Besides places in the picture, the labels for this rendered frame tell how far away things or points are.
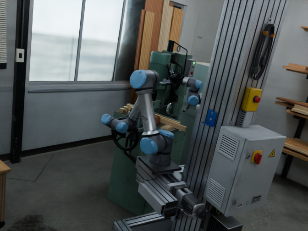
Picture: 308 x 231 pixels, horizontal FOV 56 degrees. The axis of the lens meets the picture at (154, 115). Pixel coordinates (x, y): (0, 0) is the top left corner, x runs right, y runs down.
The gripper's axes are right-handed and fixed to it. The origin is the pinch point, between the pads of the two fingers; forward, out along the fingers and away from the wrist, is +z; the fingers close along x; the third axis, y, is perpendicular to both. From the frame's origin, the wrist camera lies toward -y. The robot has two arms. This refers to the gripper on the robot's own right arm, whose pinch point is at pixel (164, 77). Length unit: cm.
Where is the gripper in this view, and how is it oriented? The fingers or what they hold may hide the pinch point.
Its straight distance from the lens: 245.9
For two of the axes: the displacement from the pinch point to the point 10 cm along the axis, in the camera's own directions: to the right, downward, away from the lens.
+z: -8.1, -3.1, 5.0
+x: -5.4, 7.2, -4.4
